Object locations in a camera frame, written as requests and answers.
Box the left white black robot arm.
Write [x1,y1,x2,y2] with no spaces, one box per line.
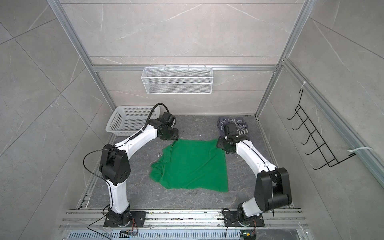
[100,112,179,226]

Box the white wire mesh shelf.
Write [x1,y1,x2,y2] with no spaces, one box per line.
[141,67,214,95]

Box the blue-grey tank top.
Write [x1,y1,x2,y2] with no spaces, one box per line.
[217,116,249,137]

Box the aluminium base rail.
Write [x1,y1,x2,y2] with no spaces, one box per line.
[54,209,313,240]

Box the green tank top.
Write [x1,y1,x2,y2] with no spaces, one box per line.
[150,139,229,193]

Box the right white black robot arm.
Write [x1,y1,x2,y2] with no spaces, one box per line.
[217,123,292,224]

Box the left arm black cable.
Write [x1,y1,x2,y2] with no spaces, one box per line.
[142,102,170,131]

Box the black wire hook rack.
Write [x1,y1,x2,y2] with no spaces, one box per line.
[287,89,356,171]

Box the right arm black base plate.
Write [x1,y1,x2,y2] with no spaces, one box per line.
[222,209,265,228]

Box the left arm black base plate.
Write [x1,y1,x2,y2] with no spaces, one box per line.
[103,211,147,228]

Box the white plastic laundry basket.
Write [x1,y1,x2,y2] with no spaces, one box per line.
[106,106,152,137]

